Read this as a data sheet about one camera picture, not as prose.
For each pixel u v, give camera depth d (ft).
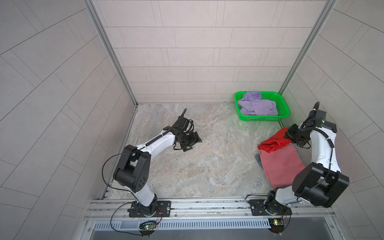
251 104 3.56
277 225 2.23
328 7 2.33
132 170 1.45
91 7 2.33
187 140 2.45
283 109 3.43
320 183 1.44
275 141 2.36
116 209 2.32
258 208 2.33
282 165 2.64
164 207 2.33
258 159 2.75
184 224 3.45
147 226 2.12
